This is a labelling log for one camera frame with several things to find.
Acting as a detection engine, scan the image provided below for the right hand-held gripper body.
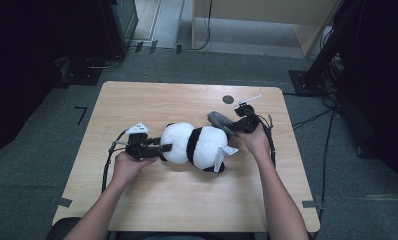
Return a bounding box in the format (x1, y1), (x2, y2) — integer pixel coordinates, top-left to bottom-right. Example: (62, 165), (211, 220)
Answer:
(233, 93), (263, 134)

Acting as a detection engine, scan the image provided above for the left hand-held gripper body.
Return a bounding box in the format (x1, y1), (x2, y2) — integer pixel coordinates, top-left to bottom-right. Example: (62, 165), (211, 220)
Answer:
(124, 122), (155, 161)

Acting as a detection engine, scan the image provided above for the grey cloth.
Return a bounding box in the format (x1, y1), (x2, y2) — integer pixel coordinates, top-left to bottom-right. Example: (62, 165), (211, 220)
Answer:
(206, 110), (236, 136)

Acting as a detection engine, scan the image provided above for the panda plush toy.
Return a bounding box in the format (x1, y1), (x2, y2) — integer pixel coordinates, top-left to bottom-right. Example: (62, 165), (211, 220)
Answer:
(159, 122), (240, 174)

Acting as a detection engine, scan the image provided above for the person's right hand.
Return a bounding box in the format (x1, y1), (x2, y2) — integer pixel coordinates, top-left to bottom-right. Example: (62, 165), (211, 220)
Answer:
(236, 124), (271, 164)

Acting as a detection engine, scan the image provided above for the person's left hand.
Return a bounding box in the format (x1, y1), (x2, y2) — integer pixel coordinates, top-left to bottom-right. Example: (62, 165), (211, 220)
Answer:
(111, 151), (158, 189)

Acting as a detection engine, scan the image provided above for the black square stand base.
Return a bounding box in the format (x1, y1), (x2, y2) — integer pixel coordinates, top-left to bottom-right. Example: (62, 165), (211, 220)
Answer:
(288, 69), (323, 98)

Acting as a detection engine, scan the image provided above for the black flat stand base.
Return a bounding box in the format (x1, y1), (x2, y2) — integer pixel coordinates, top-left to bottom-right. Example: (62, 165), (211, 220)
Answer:
(58, 55), (103, 87)

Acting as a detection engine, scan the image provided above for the black chair armrest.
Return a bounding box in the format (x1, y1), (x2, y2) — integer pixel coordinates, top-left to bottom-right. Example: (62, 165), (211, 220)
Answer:
(46, 217), (83, 240)

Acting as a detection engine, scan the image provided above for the light wooden cabinet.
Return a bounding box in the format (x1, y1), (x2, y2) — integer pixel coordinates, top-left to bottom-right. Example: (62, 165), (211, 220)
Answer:
(191, 0), (342, 58)

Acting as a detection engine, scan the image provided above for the dark cabinet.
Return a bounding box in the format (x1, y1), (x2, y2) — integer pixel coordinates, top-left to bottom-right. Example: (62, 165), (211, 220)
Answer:
(98, 0), (140, 59)

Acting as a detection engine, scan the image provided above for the right hand-held gripper black cable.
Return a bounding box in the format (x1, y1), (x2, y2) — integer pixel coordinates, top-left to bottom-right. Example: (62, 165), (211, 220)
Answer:
(256, 114), (277, 168)

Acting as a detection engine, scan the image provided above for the hand-held gripper black cable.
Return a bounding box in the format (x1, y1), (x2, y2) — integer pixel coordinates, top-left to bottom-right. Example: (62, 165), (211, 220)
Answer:
(101, 129), (130, 194)
(256, 114), (277, 168)

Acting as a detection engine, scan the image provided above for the left hand-held gripper black cable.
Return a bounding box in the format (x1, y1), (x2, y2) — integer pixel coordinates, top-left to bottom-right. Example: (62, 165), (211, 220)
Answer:
(101, 129), (130, 194)

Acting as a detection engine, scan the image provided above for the short black floor cable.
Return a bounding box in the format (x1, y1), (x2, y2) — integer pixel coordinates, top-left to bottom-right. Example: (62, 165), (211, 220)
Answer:
(291, 106), (335, 131)

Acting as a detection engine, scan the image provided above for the long black floor cable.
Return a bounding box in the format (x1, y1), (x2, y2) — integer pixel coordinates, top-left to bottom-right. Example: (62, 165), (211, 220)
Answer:
(315, 108), (337, 231)

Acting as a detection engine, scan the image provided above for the black looped floor cable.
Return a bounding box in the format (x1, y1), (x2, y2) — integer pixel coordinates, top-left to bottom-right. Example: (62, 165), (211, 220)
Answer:
(85, 54), (124, 70)

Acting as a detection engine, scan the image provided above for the tangled cable bundle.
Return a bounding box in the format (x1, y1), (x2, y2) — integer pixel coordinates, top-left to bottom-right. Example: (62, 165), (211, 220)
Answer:
(320, 53), (345, 95)

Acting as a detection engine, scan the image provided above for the black hanging cable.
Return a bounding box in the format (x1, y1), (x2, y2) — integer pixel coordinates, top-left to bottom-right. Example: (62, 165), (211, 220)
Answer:
(186, 0), (213, 52)

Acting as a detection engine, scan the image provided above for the black slanted stand post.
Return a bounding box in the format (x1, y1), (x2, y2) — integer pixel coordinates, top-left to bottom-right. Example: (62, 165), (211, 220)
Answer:
(306, 0), (365, 88)

